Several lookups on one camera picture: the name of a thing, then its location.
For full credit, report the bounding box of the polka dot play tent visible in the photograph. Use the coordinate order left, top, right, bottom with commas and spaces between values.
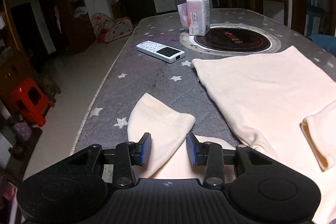
91, 13, 133, 43

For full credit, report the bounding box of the dark wooden shelf cabinet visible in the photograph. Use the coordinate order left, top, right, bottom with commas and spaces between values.
6, 0, 96, 55

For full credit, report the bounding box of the blue upholstered chair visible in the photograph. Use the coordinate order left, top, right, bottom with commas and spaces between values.
307, 34, 336, 55

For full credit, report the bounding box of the red plastic stool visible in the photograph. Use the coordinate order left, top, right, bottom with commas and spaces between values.
10, 77, 55, 127

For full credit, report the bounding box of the white remote control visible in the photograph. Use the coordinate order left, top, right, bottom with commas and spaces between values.
136, 40, 185, 64

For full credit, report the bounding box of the round black induction cooker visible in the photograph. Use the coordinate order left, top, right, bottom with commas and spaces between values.
179, 23, 281, 57

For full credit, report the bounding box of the grey star tablecloth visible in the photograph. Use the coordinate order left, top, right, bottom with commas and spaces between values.
69, 7, 336, 159

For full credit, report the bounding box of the cream white garment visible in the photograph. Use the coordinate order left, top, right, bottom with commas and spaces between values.
127, 47, 335, 223

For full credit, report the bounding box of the white tissue pack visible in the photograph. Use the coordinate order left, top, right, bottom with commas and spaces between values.
177, 0, 210, 36

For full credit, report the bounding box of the dark wooden side table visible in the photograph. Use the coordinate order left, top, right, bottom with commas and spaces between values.
249, 0, 289, 26

